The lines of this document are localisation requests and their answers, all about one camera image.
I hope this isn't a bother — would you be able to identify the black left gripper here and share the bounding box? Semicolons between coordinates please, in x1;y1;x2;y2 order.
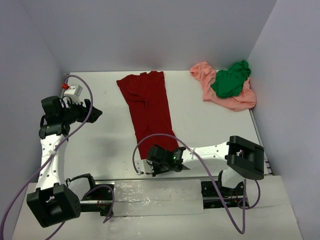
60;97;103;125

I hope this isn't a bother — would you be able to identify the red t-shirt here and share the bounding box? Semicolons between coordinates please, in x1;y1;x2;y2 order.
115;70;180;161

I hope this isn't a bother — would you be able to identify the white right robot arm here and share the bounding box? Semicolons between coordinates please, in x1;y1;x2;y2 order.
143;135;265;196

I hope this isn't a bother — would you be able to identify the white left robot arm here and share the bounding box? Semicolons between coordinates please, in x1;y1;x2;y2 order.
26;96;102;228

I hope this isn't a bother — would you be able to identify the white cardboard front cover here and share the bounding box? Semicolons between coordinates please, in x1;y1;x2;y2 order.
11;174;305;240

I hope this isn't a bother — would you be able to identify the green t-shirt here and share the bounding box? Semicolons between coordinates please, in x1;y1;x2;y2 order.
210;60;251;99

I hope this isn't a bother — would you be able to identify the salmon pink t-shirt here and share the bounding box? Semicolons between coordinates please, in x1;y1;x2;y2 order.
189;61;257;112

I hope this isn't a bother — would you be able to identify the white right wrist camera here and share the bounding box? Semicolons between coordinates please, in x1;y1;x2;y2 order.
134;159;154;175

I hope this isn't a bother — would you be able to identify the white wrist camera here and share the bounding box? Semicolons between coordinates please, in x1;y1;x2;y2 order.
134;159;154;175
63;84;83;105

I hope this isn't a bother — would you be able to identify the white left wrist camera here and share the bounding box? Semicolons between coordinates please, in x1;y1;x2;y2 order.
63;84;83;105

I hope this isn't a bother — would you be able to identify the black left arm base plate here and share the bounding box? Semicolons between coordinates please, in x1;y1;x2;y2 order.
65;178;114;217

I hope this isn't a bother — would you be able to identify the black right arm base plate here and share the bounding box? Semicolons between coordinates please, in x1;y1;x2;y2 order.
200;178;244;209

